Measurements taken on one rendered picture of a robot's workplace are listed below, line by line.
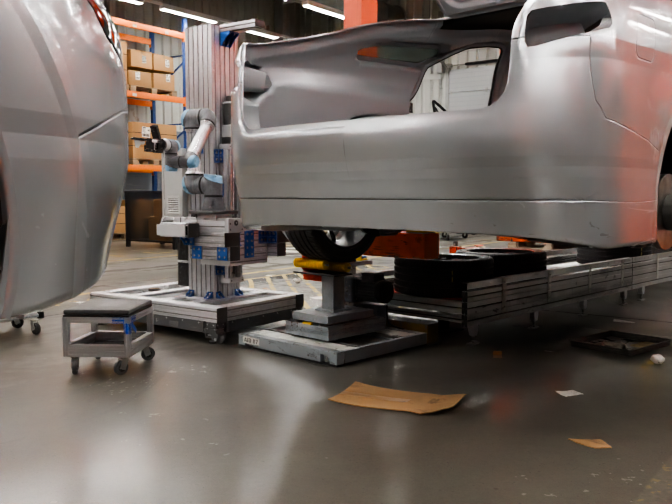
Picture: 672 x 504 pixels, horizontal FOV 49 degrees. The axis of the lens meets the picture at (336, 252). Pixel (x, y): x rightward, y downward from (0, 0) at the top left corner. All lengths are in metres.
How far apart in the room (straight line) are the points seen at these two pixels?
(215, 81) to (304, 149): 2.09
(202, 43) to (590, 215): 3.23
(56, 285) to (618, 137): 1.95
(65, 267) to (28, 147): 0.21
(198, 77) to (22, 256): 4.02
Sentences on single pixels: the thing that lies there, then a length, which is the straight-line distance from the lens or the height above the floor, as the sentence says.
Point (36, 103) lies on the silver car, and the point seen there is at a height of 1.06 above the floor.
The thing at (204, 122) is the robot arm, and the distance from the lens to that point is 4.76.
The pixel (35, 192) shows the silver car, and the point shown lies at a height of 0.93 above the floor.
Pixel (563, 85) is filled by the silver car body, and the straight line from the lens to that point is 2.53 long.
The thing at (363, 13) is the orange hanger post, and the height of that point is 2.09.
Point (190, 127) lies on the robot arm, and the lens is 4.85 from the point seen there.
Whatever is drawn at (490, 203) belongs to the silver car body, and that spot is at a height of 0.89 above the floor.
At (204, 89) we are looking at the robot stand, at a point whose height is 1.61.
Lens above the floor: 0.93
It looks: 5 degrees down
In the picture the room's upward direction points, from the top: straight up
